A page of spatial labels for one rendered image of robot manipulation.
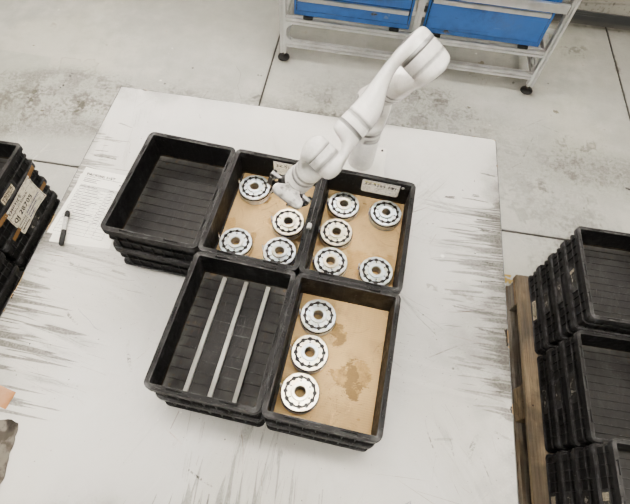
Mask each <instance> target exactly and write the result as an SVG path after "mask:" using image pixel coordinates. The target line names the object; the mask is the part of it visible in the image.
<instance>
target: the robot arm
mask: <svg viewBox="0 0 630 504"><path fill-rule="evenodd" d="M449 62H450V55H449V53H448V51H447V50H446V49H445V47H444V46H443V45H442V44H441V43H440V42H439V41H438V39H437V38H436V37H435V36H434V35H433V34H432V33H431V32H430V30H429V29H428V28H426V27H424V26H422V27H419V28H417V29H416V30H414V31H413V32H412V33H411V34H410V35H409V36H408V37H407V38H406V39H405V40H404V41H403V42H402V43H401V44H400V45H399V46H398V48H397V49H396V51H395V52H394V53H393V54H392V55H391V57H390V58H389V59H388V60H387V62H386V63H385V64H384V65H383V67H382V68H381V69H380V71H379V72H378V73H377V74H376V76H375V77H374V78H373V80H372V81H371V83H370V84H368V85H366V86H365V87H363V88H361V89H360V90H359V92H358V93H357V96H356V100H355V102H354V104H353V105H352V106H351V107H350V108H349V109H348V110H347V111H346V112H345V113H344V114H343V115H342V116H341V117H340V118H339V119H338V120H337V122H336V123H335V124H334V127H333V128H334V131H335V133H336V134H337V136H338V137H339V139H340V141H341V144H342V146H341V150H340V151H338V150H337V149H336V148H335V147H334V146H333V145H332V144H331V143H329V141H328V140H327V139H326V138H325V137H323V136H321V135H315V136H312V137H311V138H309V139H308V140H307V141H306V143H305V144H304V146H303V148H302V151H301V154H300V159H299V161H298V162H297V163H296V164H295V165H293V166H292V167H291V168H290V169H289V170H288V171H287V172H286V173H285V174H284V175H281V176H280V175H279V174H278V173H277V170H276V169H273V171H272V172H271V174H270V175H269V178H268V181H267V184H268V185H271V188H270V189H269V191H270V194H272V193H274V194H275V195H277V196H278V197H279V198H280V199H282V200H283V201H284V202H286V203H287V204H286V206H287V207H288V206H291V207H292V208H294V209H296V210H298V209H300V208H301V207H304V206H307V205H308V204H309V203H310V201H311V200H312V198H311V197H310V196H309V197H307V196H305V193H306V192H307V191H308V190H309V189H311V188H312V186H313V185H314V184H315V183H316V182H317V181H319V180H320V179H321V178H324V179H333V178H335V177H336V176H337V175H338V174H339V173H340V172H341V170H342V168H343V166H344V165H345V163H346V161H347V159H348V162H349V164H350V166H351V167H352V168H354V169H355V170H359V171H365V170H368V169H370V168H371V166H372V164H373V161H374V158H375V154H376V151H377V147H378V144H379V141H380V137H381V134H382V130H383V129H384V127H385V125H386V122H387V119H388V117H389V114H390V111H391V107H392V104H395V103H397V102H399V101H401V100H402V99H404V98H405V97H407V96H408V95H409V94H410V93H412V92H413V91H414V90H416V89H418V88H420V87H423V86H425V85H427V84H429V83H430V82H433V80H435V79H437V78H438V77H439V76H440V75H441V74H442V73H443V72H444V71H445V70H446V68H447V67H448V65H449ZM348 157H349V158H348ZM275 179H278V181H275ZM301 198H302V199H301Z"/></svg>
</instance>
